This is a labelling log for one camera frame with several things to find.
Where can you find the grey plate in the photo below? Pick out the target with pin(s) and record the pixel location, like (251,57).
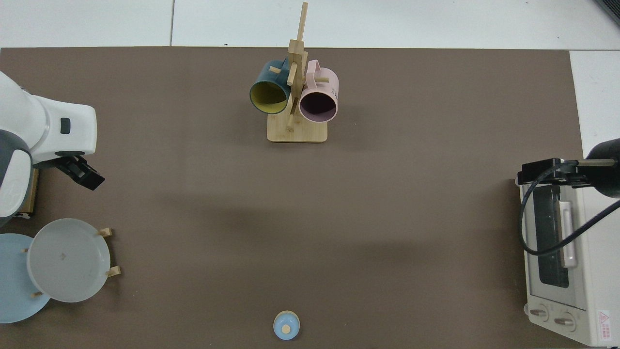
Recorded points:
(68,261)

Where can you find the wooden plate rack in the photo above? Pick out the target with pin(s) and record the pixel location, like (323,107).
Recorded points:
(114,271)

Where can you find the pale toaster oven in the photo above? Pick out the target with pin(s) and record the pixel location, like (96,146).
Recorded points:
(591,281)

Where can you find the light blue plate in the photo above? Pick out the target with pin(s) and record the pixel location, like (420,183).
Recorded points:
(14,286)

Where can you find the brown table cloth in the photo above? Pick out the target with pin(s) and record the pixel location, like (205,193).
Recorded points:
(218,218)

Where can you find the dark grey equipment corner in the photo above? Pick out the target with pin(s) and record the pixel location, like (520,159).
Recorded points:
(611,8)

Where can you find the dark blue mug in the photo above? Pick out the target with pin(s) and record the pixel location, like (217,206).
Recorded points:
(264,77)

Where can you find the wooden cup stand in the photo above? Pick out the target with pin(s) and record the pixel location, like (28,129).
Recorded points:
(298,133)

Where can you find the small blue round thing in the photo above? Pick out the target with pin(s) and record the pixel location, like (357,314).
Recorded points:
(286,325)

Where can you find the pink mug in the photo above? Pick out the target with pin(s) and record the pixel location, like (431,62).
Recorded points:
(322,85)

